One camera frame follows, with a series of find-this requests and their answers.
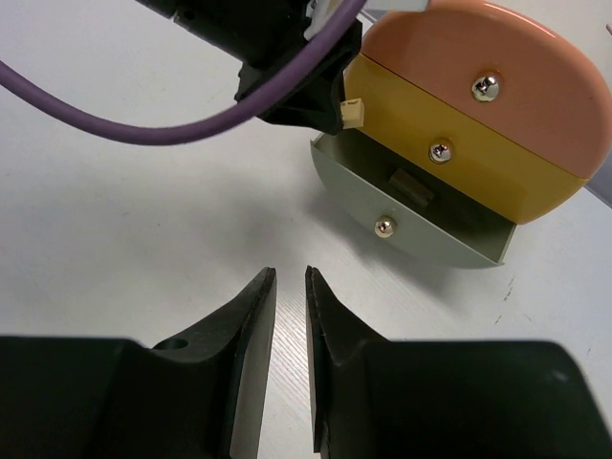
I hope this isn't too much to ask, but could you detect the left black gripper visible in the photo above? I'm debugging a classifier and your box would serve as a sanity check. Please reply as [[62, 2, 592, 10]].
[[140, 0, 362, 135]]

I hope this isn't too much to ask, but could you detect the small tan eraser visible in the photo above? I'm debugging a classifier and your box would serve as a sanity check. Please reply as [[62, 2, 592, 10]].
[[339, 98, 364, 129]]

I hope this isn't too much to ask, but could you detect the yellow drawer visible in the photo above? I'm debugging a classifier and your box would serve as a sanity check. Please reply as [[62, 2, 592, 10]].
[[345, 55, 585, 224]]

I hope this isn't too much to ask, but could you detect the grey white eraser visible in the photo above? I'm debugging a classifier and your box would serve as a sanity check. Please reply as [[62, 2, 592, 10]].
[[389, 169, 435, 208]]

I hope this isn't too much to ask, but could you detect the orange top drawer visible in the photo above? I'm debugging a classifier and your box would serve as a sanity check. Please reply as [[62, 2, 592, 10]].
[[361, 1, 611, 179]]

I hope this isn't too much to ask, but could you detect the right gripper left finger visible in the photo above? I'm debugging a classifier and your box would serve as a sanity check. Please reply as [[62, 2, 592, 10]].
[[1, 268, 276, 458]]

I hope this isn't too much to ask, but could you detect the grey-green bottom drawer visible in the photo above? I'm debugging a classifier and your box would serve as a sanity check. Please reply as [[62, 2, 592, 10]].
[[310, 129, 516, 269]]

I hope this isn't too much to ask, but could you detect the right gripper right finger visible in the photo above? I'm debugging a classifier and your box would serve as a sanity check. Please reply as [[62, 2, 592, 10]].
[[305, 267, 611, 458]]

